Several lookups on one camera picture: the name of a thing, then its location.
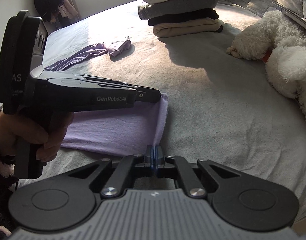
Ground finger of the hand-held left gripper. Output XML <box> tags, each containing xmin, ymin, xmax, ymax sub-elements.
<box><xmin>129</xmin><ymin>87</ymin><xmax>162</xmax><ymax>103</ymax></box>
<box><xmin>80</xmin><ymin>74</ymin><xmax>156</xmax><ymax>92</ymax></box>

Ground person's left forearm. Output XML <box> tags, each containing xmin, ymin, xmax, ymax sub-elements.
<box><xmin>0</xmin><ymin>106</ymin><xmax>18</xmax><ymax>180</ymax></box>

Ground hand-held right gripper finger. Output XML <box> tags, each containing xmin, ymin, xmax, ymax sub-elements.
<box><xmin>68</xmin><ymin>145</ymin><xmax>155</xmax><ymax>198</ymax></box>
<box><xmin>155</xmin><ymin>145</ymin><xmax>243</xmax><ymax>198</ymax></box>

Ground dark tablet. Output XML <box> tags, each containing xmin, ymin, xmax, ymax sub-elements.
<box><xmin>271</xmin><ymin>1</ymin><xmax>306</xmax><ymax>34</ymax></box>

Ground beige folded garment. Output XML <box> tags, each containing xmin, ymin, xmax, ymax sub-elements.
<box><xmin>153</xmin><ymin>17</ymin><xmax>225</xmax><ymax>38</ymax></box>

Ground person's dark clothing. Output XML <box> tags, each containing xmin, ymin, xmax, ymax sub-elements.
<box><xmin>0</xmin><ymin>177</ymin><xmax>19</xmax><ymax>240</ymax></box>

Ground white plush toy dog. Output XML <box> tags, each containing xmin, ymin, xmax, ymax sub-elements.
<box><xmin>227</xmin><ymin>10</ymin><xmax>306</xmax><ymax>128</ymax></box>

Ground person's left hand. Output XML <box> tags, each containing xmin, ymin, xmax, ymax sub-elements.
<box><xmin>0</xmin><ymin>110</ymin><xmax>74</xmax><ymax>164</ymax></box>

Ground pink hanging clothes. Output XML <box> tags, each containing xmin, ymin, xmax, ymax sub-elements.
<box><xmin>51</xmin><ymin>0</ymin><xmax>79</xmax><ymax>23</ymax></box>

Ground purple pants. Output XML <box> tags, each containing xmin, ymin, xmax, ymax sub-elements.
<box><xmin>44</xmin><ymin>36</ymin><xmax>168</xmax><ymax>160</ymax></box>

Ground black folded garment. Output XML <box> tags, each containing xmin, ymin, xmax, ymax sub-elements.
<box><xmin>147</xmin><ymin>8</ymin><xmax>220</xmax><ymax>27</ymax></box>

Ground grey bed sheet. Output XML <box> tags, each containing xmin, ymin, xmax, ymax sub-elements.
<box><xmin>15</xmin><ymin>0</ymin><xmax>306</xmax><ymax>220</ymax></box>

